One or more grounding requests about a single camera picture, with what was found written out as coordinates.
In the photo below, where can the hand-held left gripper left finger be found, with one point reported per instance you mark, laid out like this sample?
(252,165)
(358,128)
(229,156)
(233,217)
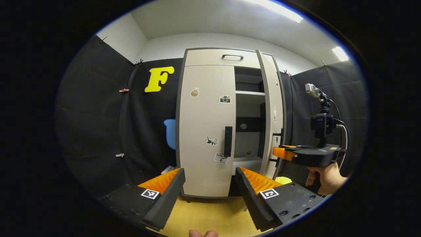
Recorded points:
(167,200)

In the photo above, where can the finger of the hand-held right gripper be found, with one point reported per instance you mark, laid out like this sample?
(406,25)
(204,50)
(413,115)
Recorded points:
(281,153)

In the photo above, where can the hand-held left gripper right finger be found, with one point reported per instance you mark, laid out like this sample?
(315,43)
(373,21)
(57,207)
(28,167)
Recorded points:
(250,204)

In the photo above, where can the beige double-door shoe cabinet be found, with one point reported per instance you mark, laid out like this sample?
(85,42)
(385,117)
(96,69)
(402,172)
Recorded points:
(245,113)

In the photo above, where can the beige cabinet door cherry sticker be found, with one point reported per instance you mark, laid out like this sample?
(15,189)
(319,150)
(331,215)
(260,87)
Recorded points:
(271,98)

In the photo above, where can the beige cabinet door camera sticker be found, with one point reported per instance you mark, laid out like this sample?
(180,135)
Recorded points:
(204,131)

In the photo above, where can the white cabinet bottom shelf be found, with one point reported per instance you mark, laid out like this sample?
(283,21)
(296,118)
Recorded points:
(246,164)

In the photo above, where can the white cabinet shelf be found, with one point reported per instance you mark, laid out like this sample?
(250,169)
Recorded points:
(250,93)
(246,164)

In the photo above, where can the yellow-green object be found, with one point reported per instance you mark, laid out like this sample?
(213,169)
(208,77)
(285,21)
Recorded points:
(283,180)

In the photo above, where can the grey-blue book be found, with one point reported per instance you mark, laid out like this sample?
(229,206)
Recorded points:
(171,171)

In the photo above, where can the white clip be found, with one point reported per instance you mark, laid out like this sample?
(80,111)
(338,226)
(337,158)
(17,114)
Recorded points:
(119,155)

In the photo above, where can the small ceiling light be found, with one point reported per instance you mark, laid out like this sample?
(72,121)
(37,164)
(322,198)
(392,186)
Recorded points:
(340,53)

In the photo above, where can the red clip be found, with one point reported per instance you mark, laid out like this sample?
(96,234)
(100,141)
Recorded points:
(124,90)

